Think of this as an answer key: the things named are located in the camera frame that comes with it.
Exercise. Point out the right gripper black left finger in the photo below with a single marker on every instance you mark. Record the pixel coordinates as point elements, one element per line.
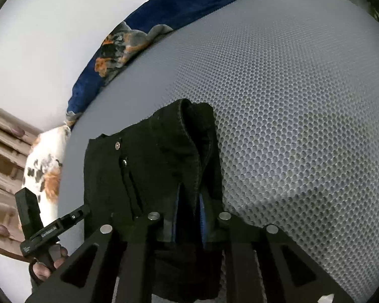
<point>127,264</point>

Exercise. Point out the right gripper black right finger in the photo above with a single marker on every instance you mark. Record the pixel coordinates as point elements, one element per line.
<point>259,264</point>

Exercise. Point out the black pants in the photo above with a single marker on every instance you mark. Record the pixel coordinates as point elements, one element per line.
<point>168,163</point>

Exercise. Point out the left hand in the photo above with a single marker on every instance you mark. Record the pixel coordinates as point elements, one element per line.
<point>58,254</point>

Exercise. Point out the white floral pillow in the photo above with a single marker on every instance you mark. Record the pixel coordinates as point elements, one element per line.
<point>42,173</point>

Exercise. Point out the beige curtain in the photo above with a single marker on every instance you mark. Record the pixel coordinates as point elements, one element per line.
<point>16,138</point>

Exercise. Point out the grey mesh mattress cover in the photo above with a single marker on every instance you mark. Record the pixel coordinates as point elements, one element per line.
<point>294,85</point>

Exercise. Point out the navy floral blanket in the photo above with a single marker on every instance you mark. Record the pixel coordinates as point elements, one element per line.
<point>151,22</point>

